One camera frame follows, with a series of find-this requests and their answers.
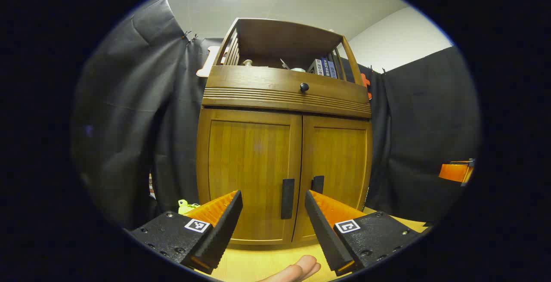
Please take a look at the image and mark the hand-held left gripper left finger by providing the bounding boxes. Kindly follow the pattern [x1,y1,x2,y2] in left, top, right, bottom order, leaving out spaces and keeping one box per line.
[129,189,244,275]

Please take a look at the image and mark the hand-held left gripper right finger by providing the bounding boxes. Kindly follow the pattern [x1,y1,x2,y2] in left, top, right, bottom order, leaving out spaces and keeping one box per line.
[304,189,424,277]

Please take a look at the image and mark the wooden shoe cabinet door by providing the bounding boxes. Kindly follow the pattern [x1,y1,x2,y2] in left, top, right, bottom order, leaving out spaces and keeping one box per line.
[293,115,373,243]
[197,108,303,245]

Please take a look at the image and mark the wooden double-door shoe cabinet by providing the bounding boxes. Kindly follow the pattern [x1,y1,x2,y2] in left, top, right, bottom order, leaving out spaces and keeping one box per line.
[196,17,373,246]

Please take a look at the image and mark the green frog plush toy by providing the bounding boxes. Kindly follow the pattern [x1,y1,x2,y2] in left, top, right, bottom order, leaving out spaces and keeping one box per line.
[178,199,201,216]

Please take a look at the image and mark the black backdrop cloth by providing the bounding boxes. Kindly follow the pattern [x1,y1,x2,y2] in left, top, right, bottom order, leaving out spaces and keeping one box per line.
[71,0,482,231]

